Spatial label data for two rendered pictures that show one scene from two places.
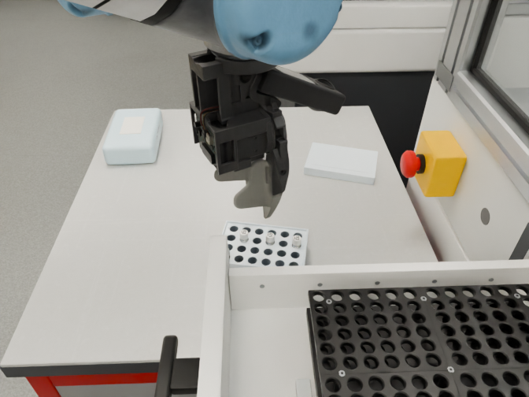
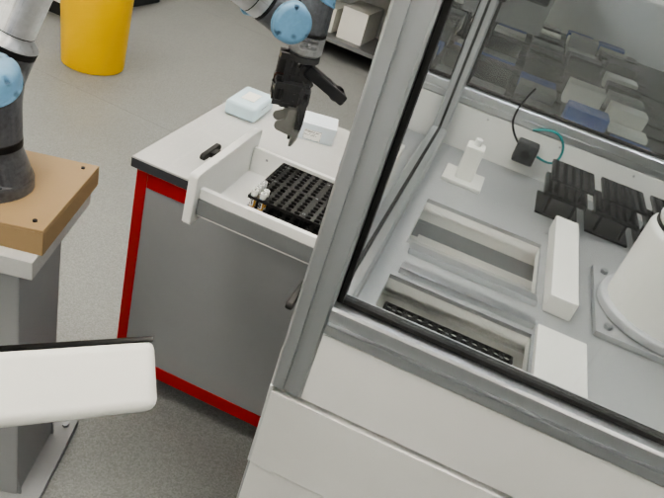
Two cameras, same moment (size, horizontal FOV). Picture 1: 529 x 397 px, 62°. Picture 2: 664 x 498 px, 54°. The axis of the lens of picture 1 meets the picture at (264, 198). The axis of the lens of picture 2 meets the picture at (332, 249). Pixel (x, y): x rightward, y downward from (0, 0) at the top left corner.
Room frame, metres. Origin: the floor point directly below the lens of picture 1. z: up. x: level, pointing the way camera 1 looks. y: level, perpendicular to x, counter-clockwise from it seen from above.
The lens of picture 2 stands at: (-0.90, -0.43, 1.52)
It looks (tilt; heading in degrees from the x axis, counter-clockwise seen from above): 32 degrees down; 11
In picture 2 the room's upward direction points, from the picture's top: 18 degrees clockwise
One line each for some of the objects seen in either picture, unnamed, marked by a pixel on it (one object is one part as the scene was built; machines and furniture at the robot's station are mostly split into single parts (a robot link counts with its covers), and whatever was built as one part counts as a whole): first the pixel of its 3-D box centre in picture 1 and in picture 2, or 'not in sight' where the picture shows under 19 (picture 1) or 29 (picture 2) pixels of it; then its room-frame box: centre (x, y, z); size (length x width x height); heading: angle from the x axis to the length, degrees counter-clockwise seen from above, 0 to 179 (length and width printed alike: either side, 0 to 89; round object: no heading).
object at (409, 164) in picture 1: (412, 164); not in sight; (0.53, -0.22, 0.88); 0.04 x 0.03 x 0.04; 2
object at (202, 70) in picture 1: (239, 105); (294, 78); (0.42, 0.03, 1.03); 0.09 x 0.08 x 0.12; 118
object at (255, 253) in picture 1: (262, 254); not in sight; (0.44, 0.00, 0.78); 0.12 x 0.08 x 0.04; 81
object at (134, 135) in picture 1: (135, 135); (250, 104); (0.76, 0.26, 0.78); 0.15 x 0.10 x 0.04; 4
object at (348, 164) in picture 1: (341, 162); not in sight; (0.68, -0.14, 0.77); 0.13 x 0.09 x 0.02; 75
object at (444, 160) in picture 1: (434, 163); not in sight; (0.53, -0.25, 0.88); 0.07 x 0.05 x 0.07; 2
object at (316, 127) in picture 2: not in sight; (313, 126); (0.77, 0.06, 0.79); 0.13 x 0.09 x 0.05; 108
